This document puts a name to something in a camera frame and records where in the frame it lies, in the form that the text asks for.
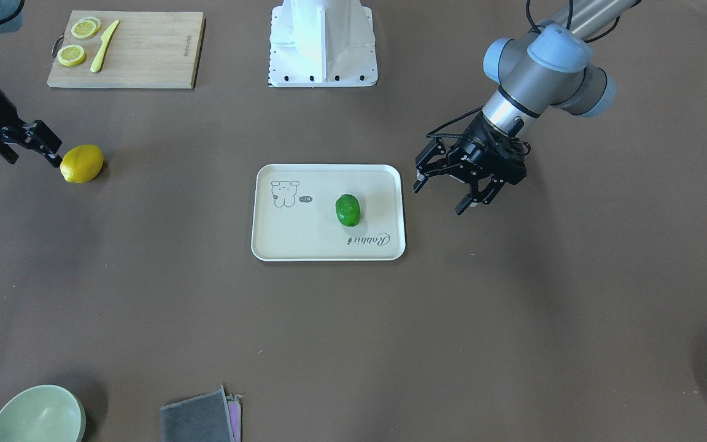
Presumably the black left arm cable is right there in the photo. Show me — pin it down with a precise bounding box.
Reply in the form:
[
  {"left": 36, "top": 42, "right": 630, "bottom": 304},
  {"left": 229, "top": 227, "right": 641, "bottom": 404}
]
[{"left": 425, "top": 0, "right": 621, "bottom": 160}]

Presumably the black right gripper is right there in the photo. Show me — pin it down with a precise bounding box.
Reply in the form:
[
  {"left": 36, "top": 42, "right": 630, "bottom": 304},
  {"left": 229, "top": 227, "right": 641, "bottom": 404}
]
[{"left": 0, "top": 89, "right": 62, "bottom": 168}]

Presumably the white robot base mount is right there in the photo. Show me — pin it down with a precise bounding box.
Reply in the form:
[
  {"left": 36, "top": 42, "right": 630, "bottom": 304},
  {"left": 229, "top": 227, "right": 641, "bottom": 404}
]
[{"left": 268, "top": 1, "right": 379, "bottom": 88}]

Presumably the lower lemon slice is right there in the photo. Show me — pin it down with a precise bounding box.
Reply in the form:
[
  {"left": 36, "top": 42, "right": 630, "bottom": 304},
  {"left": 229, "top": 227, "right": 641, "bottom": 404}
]
[{"left": 55, "top": 44, "right": 87, "bottom": 67}]

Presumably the grey folded cloth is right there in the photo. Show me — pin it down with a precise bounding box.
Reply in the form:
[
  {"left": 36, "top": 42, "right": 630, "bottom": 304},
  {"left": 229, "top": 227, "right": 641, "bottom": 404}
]
[{"left": 160, "top": 387, "right": 233, "bottom": 441}]

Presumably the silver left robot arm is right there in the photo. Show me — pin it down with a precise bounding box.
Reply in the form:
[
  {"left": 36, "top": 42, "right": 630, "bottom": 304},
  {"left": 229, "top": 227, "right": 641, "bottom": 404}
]
[{"left": 413, "top": 1, "right": 636, "bottom": 214}]

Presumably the upper lemon slice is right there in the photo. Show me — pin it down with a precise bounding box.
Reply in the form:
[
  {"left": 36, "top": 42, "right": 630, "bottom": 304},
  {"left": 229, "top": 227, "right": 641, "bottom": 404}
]
[{"left": 71, "top": 17, "right": 101, "bottom": 40}]

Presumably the lemon slice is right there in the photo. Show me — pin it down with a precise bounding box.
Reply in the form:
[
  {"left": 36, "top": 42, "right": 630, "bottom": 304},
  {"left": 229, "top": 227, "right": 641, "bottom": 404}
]
[
  {"left": 55, "top": 44, "right": 87, "bottom": 67},
  {"left": 71, "top": 17, "right": 101, "bottom": 40}
]

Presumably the yellow plastic knife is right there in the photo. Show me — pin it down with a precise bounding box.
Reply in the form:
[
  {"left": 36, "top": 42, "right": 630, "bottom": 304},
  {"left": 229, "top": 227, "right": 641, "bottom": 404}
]
[{"left": 90, "top": 20, "right": 120, "bottom": 74}]

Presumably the light green bowl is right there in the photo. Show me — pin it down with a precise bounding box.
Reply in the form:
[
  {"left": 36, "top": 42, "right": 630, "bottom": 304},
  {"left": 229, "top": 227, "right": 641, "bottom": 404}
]
[{"left": 0, "top": 384, "right": 87, "bottom": 441}]

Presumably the bamboo cutting board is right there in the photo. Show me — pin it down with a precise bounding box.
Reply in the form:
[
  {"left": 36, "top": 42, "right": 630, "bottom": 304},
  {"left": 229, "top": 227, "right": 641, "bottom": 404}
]
[{"left": 47, "top": 9, "right": 206, "bottom": 89}]

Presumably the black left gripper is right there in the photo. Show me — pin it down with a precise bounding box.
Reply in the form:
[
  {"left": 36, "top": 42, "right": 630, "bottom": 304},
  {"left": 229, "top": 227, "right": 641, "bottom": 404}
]
[{"left": 413, "top": 110, "right": 528, "bottom": 215}]

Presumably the pink folded cloth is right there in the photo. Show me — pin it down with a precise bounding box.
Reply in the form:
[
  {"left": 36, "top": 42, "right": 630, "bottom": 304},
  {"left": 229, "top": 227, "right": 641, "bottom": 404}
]
[{"left": 225, "top": 395, "right": 243, "bottom": 442}]

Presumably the yellow lemon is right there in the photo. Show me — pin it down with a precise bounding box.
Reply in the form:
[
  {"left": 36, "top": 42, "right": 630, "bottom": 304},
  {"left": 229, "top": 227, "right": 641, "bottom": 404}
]
[{"left": 60, "top": 144, "right": 104, "bottom": 184}]

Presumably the green lime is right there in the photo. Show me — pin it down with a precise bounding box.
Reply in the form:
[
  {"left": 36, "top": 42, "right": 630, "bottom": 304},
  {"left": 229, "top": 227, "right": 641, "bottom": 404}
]
[{"left": 336, "top": 194, "right": 361, "bottom": 227}]

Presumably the cream rabbit tray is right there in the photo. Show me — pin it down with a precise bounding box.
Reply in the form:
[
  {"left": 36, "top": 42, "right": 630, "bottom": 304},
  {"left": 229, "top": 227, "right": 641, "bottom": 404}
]
[{"left": 252, "top": 163, "right": 405, "bottom": 262}]

